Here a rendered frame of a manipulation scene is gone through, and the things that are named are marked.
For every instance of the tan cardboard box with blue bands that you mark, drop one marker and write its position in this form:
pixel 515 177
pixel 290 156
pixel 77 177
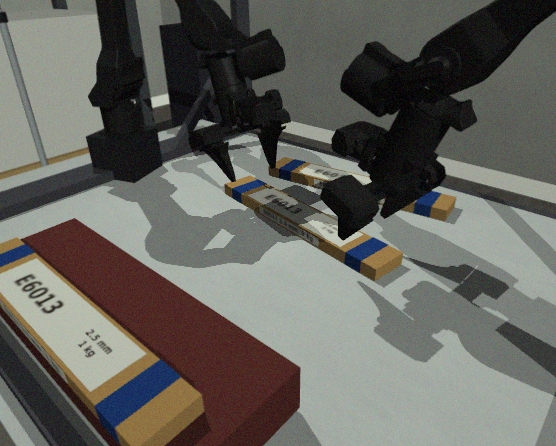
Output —
pixel 434 205

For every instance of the tan welding electrode pack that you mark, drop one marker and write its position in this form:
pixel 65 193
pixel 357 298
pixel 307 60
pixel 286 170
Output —
pixel 361 252
pixel 137 397

